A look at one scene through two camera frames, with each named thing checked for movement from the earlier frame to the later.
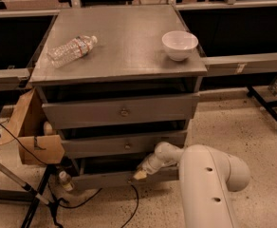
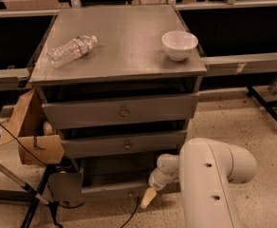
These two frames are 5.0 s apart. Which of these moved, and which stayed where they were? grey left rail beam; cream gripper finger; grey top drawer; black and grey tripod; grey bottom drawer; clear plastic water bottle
Moved: grey bottom drawer; cream gripper finger
Stayed: clear plastic water bottle; black and grey tripod; grey left rail beam; grey top drawer
